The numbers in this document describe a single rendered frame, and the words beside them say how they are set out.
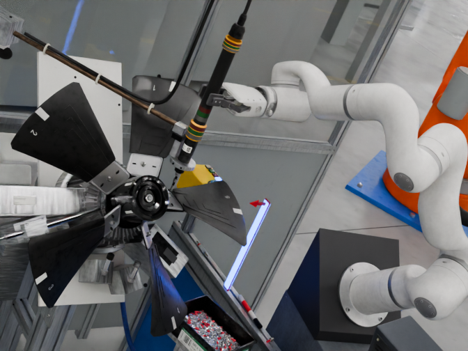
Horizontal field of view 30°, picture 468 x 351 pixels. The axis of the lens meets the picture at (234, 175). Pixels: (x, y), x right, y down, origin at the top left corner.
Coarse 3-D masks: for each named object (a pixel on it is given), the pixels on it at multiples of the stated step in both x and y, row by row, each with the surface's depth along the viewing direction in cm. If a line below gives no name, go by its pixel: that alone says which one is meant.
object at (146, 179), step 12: (132, 180) 221; (144, 180) 222; (156, 180) 224; (120, 192) 222; (132, 192) 219; (144, 192) 222; (156, 192) 224; (168, 192) 226; (108, 204) 227; (120, 204) 222; (132, 204) 219; (144, 204) 222; (156, 204) 223; (168, 204) 225; (120, 216) 228; (132, 216) 221; (144, 216) 220; (156, 216) 223
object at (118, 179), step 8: (112, 168) 222; (120, 168) 221; (96, 176) 223; (104, 176) 223; (112, 176) 223; (120, 176) 223; (128, 176) 223; (96, 184) 224; (104, 184) 224; (112, 184) 224; (120, 184) 224; (104, 192) 225
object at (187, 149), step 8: (240, 16) 210; (240, 24) 210; (232, 32) 211; (240, 32) 210; (184, 144) 225; (192, 144) 224; (184, 152) 225; (192, 152) 225; (184, 160) 226; (176, 168) 228
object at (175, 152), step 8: (176, 128) 224; (184, 128) 223; (176, 136) 224; (184, 136) 225; (176, 144) 225; (176, 152) 226; (176, 160) 226; (192, 160) 230; (184, 168) 225; (192, 168) 226
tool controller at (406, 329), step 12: (384, 324) 212; (396, 324) 212; (408, 324) 213; (384, 336) 208; (396, 336) 209; (408, 336) 209; (420, 336) 210; (372, 348) 213; (384, 348) 209; (396, 348) 206; (408, 348) 206; (420, 348) 207; (432, 348) 207
